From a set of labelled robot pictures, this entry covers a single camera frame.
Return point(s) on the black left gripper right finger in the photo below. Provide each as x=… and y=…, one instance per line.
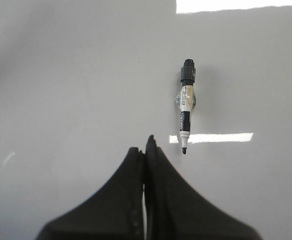
x=175, y=211

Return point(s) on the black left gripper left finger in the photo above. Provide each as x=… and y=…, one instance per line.
x=114, y=212

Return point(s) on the white glossy whiteboard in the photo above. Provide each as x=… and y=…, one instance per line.
x=81, y=81

